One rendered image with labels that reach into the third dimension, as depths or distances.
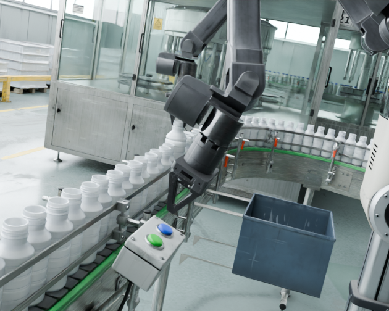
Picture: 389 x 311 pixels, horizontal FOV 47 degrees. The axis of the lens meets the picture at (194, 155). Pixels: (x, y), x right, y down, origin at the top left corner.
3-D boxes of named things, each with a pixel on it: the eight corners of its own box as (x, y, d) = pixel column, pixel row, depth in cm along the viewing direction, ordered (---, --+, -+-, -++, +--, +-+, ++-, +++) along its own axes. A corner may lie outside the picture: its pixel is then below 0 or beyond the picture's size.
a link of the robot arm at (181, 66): (196, 60, 138) (200, 61, 143) (174, 56, 139) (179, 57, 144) (192, 82, 139) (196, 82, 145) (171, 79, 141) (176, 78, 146)
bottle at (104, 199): (105, 244, 103) (115, 174, 99) (104, 255, 97) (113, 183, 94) (79, 240, 102) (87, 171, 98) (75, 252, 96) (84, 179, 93)
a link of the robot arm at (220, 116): (246, 120, 71) (248, 115, 77) (209, 97, 72) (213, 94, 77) (224, 156, 73) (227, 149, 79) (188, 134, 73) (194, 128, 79)
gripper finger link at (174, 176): (149, 204, 78) (175, 160, 75) (162, 194, 85) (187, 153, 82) (182, 226, 77) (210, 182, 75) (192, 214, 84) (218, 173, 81)
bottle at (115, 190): (121, 245, 104) (132, 176, 100) (96, 245, 101) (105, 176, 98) (115, 234, 109) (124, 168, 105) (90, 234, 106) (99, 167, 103)
